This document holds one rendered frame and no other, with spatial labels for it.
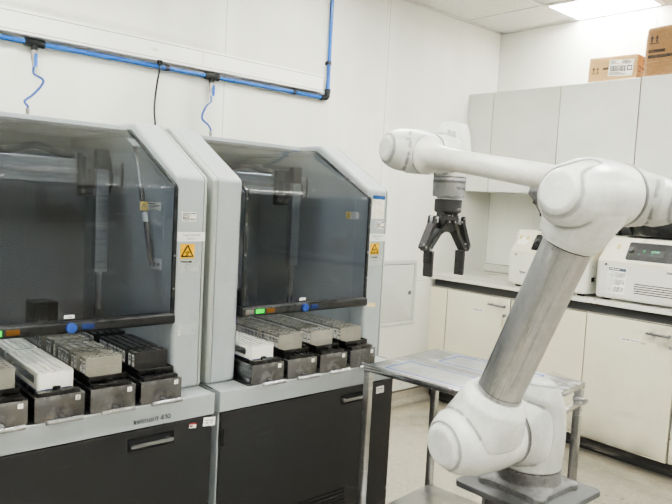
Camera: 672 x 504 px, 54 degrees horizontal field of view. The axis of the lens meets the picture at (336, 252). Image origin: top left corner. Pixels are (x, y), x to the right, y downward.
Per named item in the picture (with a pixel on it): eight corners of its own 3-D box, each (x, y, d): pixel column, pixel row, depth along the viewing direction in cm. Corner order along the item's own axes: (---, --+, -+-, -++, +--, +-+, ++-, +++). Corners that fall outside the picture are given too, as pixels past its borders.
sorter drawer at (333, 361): (220, 339, 297) (221, 319, 297) (246, 336, 306) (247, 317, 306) (327, 377, 243) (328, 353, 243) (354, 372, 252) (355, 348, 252)
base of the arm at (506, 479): (587, 484, 168) (589, 463, 167) (540, 508, 153) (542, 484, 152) (524, 461, 181) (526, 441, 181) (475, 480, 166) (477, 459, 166)
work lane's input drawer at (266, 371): (158, 346, 277) (158, 325, 276) (187, 343, 286) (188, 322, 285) (258, 389, 223) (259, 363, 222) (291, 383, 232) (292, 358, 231)
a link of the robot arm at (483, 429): (515, 481, 156) (449, 501, 143) (470, 434, 168) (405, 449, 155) (669, 180, 126) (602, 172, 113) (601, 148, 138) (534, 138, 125)
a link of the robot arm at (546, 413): (577, 467, 163) (584, 380, 162) (529, 483, 153) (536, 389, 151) (524, 446, 177) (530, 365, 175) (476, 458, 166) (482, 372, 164)
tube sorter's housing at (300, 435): (90, 492, 302) (99, 133, 289) (245, 453, 358) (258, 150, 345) (213, 606, 223) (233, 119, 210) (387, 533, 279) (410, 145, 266)
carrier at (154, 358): (164, 365, 214) (165, 347, 214) (167, 367, 213) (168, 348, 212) (130, 370, 207) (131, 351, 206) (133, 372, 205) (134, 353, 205)
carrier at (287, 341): (298, 347, 251) (299, 331, 251) (302, 348, 250) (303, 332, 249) (274, 350, 243) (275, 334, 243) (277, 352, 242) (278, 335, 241)
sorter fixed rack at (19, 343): (-22, 350, 228) (-22, 332, 227) (9, 347, 235) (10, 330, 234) (3, 370, 206) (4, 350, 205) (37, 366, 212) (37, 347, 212)
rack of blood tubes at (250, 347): (205, 346, 252) (206, 330, 251) (228, 344, 258) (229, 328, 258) (250, 363, 230) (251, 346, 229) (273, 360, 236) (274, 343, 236)
